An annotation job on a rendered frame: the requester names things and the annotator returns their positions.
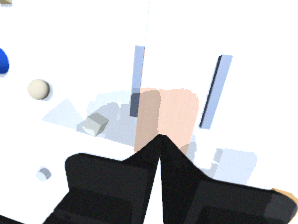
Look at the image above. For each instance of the small orange-tan block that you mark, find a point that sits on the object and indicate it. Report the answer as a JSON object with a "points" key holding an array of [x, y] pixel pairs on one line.
{"points": [[293, 197]]}

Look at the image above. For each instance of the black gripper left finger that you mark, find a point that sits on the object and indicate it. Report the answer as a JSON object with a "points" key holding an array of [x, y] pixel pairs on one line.
{"points": [[130, 179]]}

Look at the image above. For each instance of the cream ball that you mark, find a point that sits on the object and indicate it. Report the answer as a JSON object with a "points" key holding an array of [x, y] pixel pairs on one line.
{"points": [[38, 89]]}

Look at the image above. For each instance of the pale grey cube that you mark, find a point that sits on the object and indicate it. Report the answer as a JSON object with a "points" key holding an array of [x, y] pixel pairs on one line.
{"points": [[94, 124]]}

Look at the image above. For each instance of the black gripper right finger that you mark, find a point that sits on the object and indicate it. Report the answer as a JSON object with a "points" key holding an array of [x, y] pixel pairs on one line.
{"points": [[186, 190]]}

